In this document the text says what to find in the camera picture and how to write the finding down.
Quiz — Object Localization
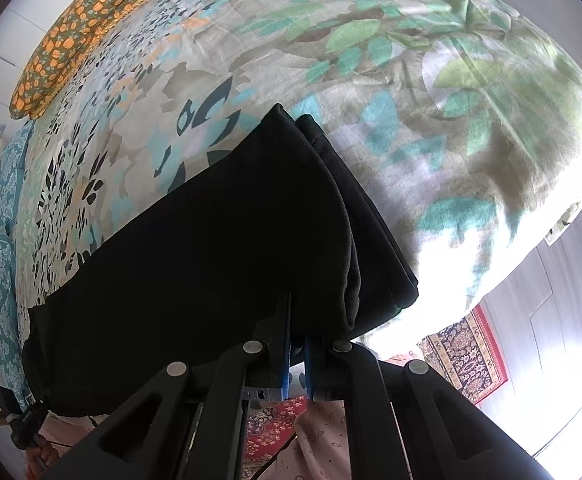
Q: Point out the black pants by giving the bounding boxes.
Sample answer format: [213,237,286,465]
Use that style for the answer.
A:
[22,106,418,417]

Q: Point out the pink dotted pajama pants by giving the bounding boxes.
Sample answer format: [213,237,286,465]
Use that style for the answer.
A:
[26,396,352,479]

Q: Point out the red patterned floor rug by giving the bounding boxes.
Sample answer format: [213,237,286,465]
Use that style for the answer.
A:
[241,306,508,479]

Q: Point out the near blue floral pillow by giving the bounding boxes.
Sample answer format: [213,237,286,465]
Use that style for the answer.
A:
[0,232,31,408]

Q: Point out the blue floral pillow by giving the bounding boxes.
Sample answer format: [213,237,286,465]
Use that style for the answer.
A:
[0,120,35,237]
[0,232,31,408]

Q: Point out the far blue floral pillow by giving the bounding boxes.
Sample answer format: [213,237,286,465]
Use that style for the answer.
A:
[0,120,35,237]

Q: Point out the floral bed sheet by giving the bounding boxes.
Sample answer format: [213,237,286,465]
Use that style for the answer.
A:
[15,0,582,333]

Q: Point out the orange green patterned pillow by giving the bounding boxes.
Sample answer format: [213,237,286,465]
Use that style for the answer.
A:
[9,0,146,120]

